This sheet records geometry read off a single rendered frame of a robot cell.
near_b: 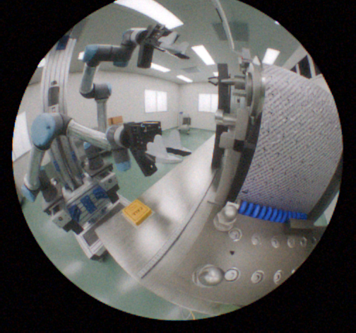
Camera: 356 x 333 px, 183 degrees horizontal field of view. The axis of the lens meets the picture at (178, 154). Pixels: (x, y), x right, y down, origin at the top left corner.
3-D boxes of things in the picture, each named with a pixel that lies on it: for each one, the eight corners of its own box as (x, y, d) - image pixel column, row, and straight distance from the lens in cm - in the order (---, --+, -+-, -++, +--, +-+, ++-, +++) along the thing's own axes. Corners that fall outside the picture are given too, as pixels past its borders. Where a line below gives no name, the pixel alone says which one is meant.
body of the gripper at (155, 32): (167, 23, 34) (144, 22, 44) (149, 47, 33) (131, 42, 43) (182, 36, 39) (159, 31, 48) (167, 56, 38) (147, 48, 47)
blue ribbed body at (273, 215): (236, 206, 26) (241, 196, 23) (300, 219, 36) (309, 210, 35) (233, 218, 23) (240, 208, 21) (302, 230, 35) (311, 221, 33)
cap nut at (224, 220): (217, 211, 20) (223, 195, 17) (234, 217, 21) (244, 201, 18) (210, 227, 18) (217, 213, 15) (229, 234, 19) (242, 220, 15)
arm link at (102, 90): (97, 148, 100) (91, 83, 91) (111, 143, 103) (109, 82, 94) (100, 154, 89) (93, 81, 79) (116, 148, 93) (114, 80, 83)
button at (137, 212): (138, 202, 39) (136, 198, 37) (152, 213, 35) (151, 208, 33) (123, 214, 38) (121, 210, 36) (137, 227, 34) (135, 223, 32)
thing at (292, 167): (235, 200, 25) (262, 111, 18) (304, 215, 37) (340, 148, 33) (235, 201, 25) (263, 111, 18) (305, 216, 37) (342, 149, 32)
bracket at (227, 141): (209, 193, 42) (224, 107, 30) (224, 198, 42) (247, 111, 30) (205, 201, 38) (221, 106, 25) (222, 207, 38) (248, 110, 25)
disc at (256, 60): (248, 121, 31) (250, 71, 34) (251, 122, 31) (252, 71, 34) (258, 130, 17) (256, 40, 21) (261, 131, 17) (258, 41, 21)
